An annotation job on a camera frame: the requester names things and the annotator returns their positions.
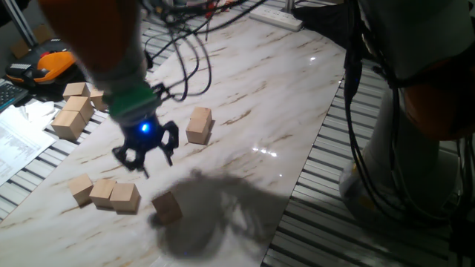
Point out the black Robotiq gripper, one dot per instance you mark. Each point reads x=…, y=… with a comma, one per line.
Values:
x=143, y=135

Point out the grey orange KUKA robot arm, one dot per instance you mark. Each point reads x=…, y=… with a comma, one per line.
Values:
x=419, y=37

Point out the green gripper mounting adapter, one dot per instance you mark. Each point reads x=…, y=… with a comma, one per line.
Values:
x=131, y=100

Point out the large wooden cube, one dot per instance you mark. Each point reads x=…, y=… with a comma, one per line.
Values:
x=68, y=124
x=76, y=90
x=78, y=107
x=97, y=99

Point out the crumpled white tissue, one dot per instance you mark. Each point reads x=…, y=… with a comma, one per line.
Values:
x=39, y=111

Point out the white marble pattern board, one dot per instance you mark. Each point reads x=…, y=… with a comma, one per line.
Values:
x=259, y=92

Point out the printed white paper sheet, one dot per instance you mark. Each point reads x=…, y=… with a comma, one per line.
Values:
x=18, y=144

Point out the orange black teach pendant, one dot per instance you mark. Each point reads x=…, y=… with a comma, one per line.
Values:
x=41, y=66

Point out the black computer keyboard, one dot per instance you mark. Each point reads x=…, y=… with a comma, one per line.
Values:
x=9, y=94

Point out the brown cardboard piece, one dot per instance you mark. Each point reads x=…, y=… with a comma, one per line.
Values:
x=20, y=46

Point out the white power strip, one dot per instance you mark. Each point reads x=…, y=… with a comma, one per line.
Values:
x=276, y=16

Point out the thin aluminium frame strut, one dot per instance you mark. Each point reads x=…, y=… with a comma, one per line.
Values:
x=16, y=18

